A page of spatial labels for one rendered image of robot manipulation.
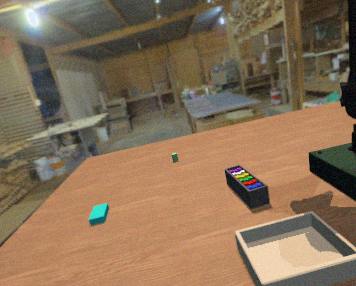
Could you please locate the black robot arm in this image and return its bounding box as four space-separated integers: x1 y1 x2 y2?
340 0 356 152

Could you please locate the small teal block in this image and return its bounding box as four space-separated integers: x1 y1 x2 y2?
89 203 109 225

